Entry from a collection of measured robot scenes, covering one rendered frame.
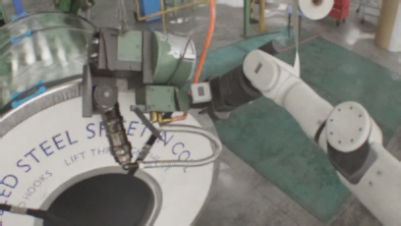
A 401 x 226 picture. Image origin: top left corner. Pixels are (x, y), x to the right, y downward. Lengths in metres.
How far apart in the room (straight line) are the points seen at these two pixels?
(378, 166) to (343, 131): 0.08
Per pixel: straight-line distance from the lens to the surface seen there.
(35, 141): 0.83
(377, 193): 0.42
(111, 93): 0.64
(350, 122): 0.43
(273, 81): 0.54
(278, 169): 2.26
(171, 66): 0.66
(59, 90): 0.76
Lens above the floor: 1.70
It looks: 38 degrees down
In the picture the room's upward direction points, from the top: 4 degrees counter-clockwise
